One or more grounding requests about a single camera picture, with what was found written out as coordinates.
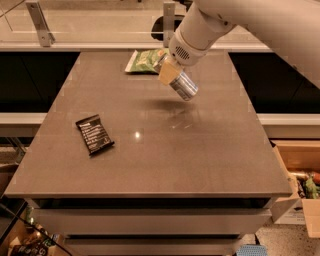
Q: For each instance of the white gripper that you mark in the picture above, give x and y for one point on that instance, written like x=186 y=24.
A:
x=184 y=52

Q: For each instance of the silver blue redbull can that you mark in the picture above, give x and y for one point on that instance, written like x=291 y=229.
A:
x=182 y=85

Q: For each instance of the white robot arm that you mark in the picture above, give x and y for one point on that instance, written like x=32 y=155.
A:
x=290 y=28

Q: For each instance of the green chip bag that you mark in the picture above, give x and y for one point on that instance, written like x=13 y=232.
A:
x=142 y=61

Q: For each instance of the black office chair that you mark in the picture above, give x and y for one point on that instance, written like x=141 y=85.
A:
x=157 y=29

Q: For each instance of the black snack bar wrapper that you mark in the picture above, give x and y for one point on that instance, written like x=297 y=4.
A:
x=94 y=134

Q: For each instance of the cardboard box with items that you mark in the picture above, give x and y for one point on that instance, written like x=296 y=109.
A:
x=300 y=160

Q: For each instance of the upper grey drawer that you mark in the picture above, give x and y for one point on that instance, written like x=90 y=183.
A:
x=152 y=221

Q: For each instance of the grey drawer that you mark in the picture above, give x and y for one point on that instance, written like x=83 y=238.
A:
x=153 y=247
x=152 y=221

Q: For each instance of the blue perforated basket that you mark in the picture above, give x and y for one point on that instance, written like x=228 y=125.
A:
x=252 y=250

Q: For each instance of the lower grey drawer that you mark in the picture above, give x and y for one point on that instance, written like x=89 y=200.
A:
x=153 y=247

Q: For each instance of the box of snacks lower left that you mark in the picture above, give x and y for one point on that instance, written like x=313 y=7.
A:
x=25 y=240

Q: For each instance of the middle metal railing bracket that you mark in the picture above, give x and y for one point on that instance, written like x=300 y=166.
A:
x=168 y=21

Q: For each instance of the metal railing bracket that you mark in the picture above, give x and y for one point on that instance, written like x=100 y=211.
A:
x=45 y=36
x=168 y=21

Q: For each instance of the left metal railing bracket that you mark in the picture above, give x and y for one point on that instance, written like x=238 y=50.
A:
x=45 y=36

